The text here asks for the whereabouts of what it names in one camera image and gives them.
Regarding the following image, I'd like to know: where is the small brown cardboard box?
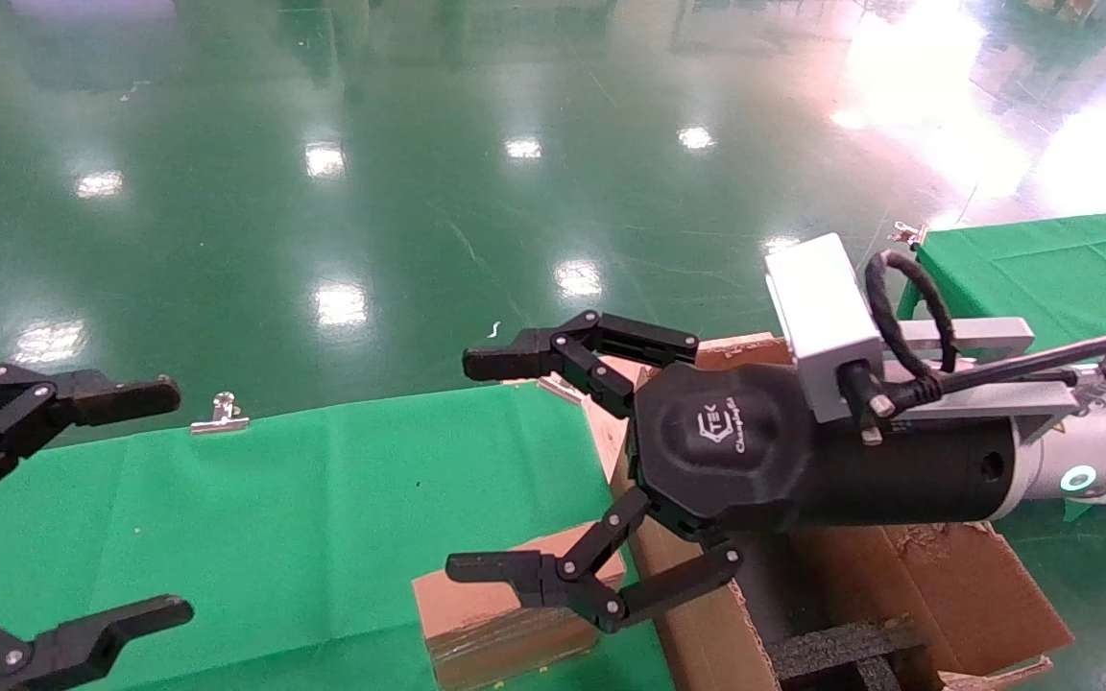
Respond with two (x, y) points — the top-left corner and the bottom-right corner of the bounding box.
(412, 523), (627, 691)

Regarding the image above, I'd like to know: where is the green cloth with creases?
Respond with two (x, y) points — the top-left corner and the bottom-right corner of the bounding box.
(896, 206), (1106, 524)

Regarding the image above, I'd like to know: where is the silver camera mount bracket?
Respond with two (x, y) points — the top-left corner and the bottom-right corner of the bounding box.
(875, 319), (1106, 442)

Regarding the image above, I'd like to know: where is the large green table cloth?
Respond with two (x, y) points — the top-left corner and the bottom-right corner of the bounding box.
(0, 382), (674, 691)

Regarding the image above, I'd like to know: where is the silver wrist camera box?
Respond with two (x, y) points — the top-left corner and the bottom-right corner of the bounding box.
(764, 233), (885, 423)

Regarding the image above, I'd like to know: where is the large open cardboard carton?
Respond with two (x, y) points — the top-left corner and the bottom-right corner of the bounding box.
(582, 332), (1074, 691)

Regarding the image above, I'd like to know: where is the black foam insert bar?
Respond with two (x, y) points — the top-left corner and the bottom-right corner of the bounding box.
(766, 619), (928, 691)

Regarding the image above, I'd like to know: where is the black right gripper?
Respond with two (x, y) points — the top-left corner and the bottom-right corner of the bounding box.
(445, 309), (1022, 634)

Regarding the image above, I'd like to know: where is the black camera cable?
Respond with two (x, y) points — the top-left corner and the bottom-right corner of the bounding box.
(865, 250), (1106, 414)

